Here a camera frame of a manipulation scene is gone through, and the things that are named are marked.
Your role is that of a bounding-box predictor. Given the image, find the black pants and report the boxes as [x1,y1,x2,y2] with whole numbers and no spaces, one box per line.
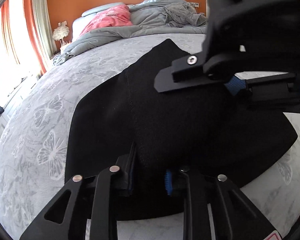
[65,39,298,220]

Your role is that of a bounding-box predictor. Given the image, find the grey butterfly bedspread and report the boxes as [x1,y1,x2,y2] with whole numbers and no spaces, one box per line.
[0,34,300,239]

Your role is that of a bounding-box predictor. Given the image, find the crumpled grey garment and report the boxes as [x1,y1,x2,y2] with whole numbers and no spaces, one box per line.
[164,3,208,28]

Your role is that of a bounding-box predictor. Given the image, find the grey duvet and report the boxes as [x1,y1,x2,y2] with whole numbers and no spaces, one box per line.
[53,0,207,66]

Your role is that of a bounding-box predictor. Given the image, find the pink pillow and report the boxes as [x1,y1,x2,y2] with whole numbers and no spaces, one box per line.
[80,4,133,36]

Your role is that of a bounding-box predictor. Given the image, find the light blue headboard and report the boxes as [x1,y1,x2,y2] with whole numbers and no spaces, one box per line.
[72,2,123,42]

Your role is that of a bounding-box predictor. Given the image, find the white feather table lamp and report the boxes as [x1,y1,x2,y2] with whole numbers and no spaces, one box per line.
[52,21,70,46]

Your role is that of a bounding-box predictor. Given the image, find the orange curtain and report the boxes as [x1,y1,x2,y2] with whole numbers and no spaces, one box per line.
[0,0,46,75]

